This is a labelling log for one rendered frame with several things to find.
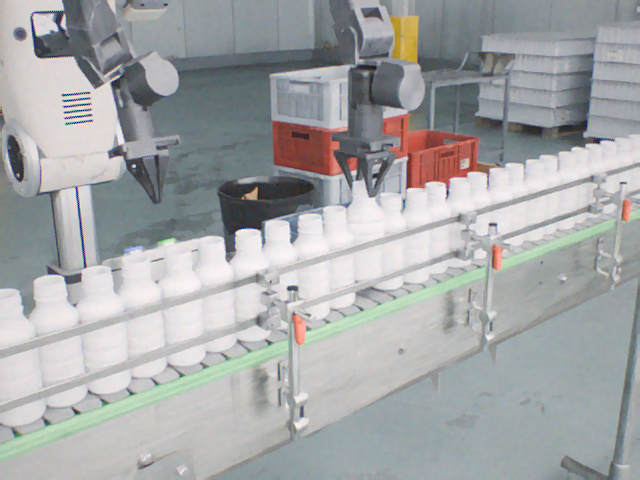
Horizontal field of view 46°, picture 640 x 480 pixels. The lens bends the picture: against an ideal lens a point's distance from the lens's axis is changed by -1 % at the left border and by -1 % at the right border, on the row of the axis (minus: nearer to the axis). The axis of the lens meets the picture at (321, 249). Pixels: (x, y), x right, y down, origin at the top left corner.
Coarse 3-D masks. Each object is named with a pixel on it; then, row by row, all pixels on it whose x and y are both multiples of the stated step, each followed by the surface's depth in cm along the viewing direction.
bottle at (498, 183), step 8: (496, 176) 147; (504, 176) 147; (496, 184) 147; (504, 184) 147; (488, 192) 148; (496, 192) 147; (504, 192) 147; (496, 200) 147; (504, 200) 147; (504, 208) 148; (496, 216) 148; (504, 216) 148; (504, 224) 149; (504, 232) 149; (504, 240) 150
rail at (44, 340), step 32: (544, 192) 154; (448, 224) 136; (544, 224) 157; (320, 256) 117; (448, 256) 139; (224, 288) 107; (352, 288) 124; (96, 320) 95; (128, 320) 98; (256, 320) 112; (0, 352) 88; (160, 352) 102; (64, 384) 94
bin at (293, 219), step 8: (320, 208) 201; (288, 216) 195; (296, 216) 196; (264, 224) 189; (296, 224) 197; (264, 232) 191; (296, 232) 198; (264, 240) 191; (496, 352) 175; (496, 360) 175; (432, 376) 163
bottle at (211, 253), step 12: (204, 240) 109; (216, 240) 110; (204, 252) 107; (216, 252) 107; (204, 264) 108; (216, 264) 108; (228, 264) 110; (204, 276) 107; (216, 276) 107; (228, 276) 108; (204, 300) 108; (216, 300) 108; (228, 300) 109; (204, 312) 109; (216, 312) 109; (228, 312) 110; (204, 324) 110; (216, 324) 109; (228, 324) 110; (228, 336) 111; (216, 348) 110; (228, 348) 112
